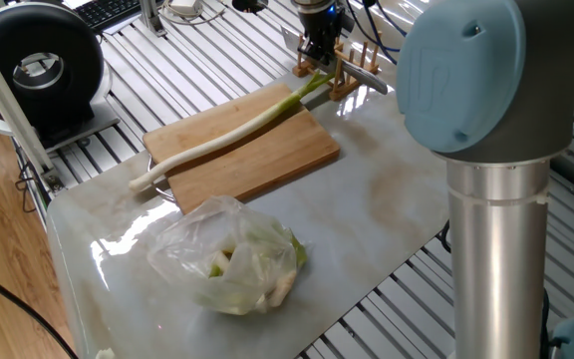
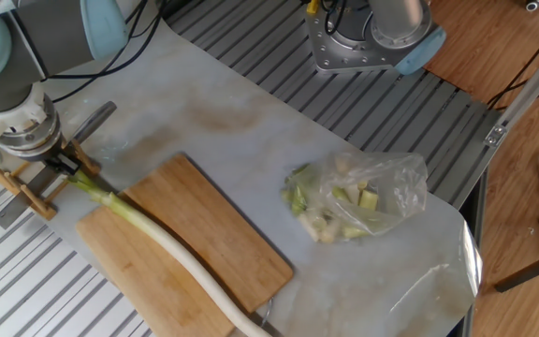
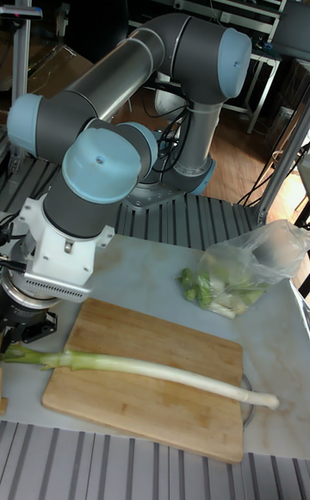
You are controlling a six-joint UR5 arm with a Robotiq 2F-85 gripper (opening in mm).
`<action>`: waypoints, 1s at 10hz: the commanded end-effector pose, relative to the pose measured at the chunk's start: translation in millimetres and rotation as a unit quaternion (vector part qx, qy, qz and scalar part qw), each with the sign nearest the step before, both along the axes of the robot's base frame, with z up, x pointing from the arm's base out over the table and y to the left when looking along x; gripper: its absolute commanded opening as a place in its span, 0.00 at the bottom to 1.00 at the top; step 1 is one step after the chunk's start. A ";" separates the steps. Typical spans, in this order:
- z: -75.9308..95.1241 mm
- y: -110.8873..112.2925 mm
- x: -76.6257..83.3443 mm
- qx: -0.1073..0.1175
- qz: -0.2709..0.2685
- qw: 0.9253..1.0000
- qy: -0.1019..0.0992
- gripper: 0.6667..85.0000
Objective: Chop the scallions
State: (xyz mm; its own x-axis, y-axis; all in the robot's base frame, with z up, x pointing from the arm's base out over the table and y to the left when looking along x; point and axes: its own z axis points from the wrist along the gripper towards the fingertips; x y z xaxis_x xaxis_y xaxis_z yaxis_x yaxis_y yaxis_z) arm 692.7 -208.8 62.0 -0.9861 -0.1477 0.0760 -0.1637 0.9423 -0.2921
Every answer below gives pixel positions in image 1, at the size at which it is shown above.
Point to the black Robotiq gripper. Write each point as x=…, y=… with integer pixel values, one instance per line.
x=322, y=27

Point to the steel cleaver knife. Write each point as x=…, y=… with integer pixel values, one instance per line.
x=364, y=77

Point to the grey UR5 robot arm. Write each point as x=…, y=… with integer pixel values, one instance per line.
x=496, y=224

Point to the plastic bag of chopped scallions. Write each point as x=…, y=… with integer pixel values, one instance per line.
x=232, y=259

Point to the wooden peg rack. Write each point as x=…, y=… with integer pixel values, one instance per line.
x=342, y=87

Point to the wooden cutting board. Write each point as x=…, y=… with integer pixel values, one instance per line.
x=257, y=159

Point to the long whole scallion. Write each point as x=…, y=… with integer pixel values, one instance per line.
x=217, y=142

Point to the metal hanging loop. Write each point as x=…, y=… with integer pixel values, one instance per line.
x=160, y=192

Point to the black keyboard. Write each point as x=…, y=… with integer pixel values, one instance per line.
x=107, y=12

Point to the short aluminium post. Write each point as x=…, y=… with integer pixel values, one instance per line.
x=151, y=17

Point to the grey fan base plate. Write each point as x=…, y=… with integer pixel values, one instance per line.
x=92, y=124

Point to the long aluminium frame bar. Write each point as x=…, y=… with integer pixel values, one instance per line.
x=3, y=109

